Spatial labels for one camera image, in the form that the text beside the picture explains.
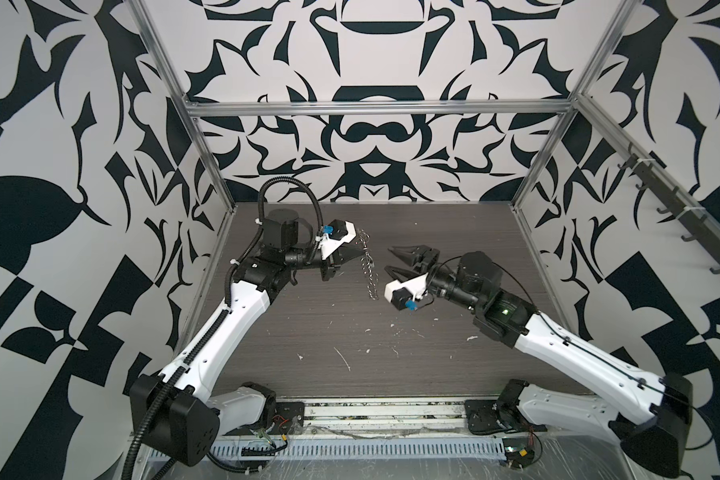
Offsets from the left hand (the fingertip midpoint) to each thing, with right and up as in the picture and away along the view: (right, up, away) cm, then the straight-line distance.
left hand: (362, 242), depth 68 cm
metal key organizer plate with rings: (+1, -5, -1) cm, 5 cm away
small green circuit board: (+37, -49, +3) cm, 61 cm away
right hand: (+8, -1, -4) cm, 9 cm away
